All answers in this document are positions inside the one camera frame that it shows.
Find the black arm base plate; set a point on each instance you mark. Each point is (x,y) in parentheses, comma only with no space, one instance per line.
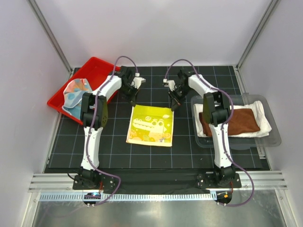
(155,181)

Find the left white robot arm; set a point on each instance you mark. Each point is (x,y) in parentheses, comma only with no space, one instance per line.
(94,112)

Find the brown towel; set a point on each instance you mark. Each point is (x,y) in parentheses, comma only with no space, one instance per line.
(242,121)

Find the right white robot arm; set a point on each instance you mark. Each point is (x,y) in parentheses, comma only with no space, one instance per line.
(217,111)

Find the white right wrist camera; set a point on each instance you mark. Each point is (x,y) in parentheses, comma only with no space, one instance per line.
(170,84)

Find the blue orange patterned towel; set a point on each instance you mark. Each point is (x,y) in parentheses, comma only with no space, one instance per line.
(73,96)

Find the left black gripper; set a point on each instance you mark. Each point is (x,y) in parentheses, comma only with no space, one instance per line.
(132,99)

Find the black grid cutting mat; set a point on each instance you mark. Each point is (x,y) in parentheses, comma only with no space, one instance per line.
(115,152)

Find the clear plastic container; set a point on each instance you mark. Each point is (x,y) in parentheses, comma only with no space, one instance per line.
(273,138)

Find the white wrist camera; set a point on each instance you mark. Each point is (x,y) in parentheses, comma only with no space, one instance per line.
(170,84)
(137,81)

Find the yellow patterned towel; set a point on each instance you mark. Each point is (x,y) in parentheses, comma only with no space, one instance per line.
(151,126)

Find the white terry towel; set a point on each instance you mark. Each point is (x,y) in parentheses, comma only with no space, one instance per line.
(258,112)

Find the perforated metal cable rail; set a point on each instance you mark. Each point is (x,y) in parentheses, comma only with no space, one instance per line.
(96,197)

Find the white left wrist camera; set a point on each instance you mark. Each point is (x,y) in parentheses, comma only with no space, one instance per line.
(137,81)

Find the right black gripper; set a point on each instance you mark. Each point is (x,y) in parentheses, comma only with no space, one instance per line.
(175,101)

